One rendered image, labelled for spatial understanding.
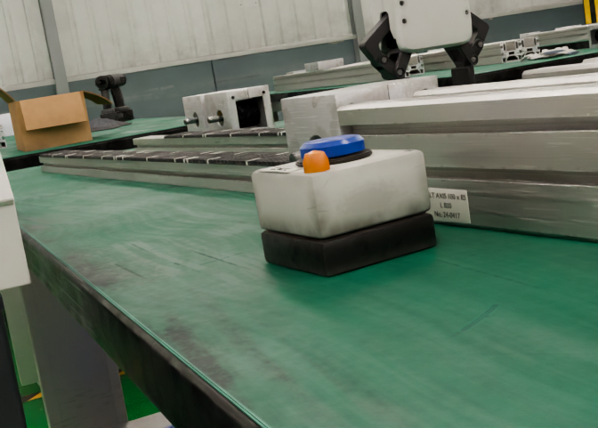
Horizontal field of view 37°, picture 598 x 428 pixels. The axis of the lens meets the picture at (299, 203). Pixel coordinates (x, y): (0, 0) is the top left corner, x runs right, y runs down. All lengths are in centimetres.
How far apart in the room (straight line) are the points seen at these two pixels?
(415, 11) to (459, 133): 37
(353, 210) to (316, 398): 20
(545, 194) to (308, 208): 14
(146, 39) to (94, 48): 67
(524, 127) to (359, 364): 23
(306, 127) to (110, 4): 1125
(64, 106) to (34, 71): 891
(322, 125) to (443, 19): 29
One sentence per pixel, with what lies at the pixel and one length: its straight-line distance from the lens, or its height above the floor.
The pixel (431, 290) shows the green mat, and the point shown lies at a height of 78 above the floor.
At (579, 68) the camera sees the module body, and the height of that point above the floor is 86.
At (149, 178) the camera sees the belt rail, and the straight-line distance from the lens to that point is 122.
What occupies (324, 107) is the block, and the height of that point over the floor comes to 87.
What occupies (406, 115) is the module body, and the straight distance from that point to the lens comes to 63.
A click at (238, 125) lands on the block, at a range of 169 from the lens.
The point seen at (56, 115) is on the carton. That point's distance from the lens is 278.
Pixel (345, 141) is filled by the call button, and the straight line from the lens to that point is 54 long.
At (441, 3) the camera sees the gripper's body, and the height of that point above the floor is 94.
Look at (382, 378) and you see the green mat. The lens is 35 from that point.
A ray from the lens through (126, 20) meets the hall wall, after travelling 1197.
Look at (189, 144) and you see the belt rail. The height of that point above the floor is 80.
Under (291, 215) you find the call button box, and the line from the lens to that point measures 53.
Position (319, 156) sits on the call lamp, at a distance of 51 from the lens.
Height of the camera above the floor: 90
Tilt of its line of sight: 9 degrees down
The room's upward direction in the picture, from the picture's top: 9 degrees counter-clockwise
